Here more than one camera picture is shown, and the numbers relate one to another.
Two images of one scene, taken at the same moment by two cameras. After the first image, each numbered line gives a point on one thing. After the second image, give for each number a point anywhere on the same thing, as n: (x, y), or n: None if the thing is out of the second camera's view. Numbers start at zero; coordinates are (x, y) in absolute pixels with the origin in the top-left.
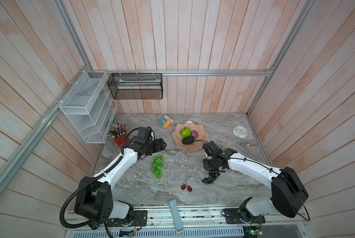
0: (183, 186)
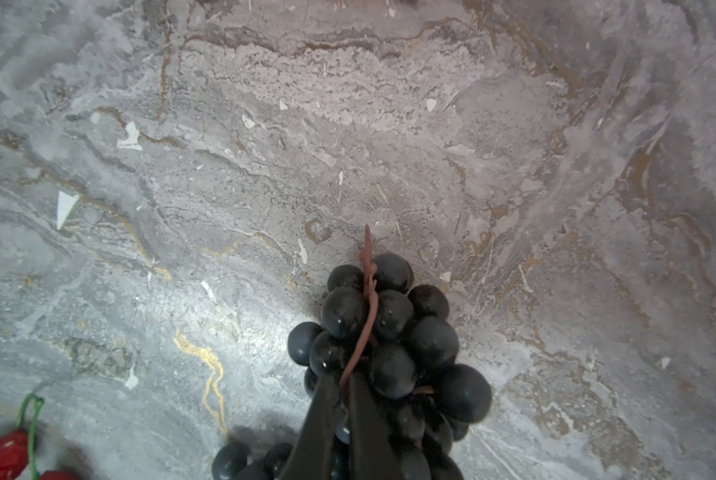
0: (6, 457)
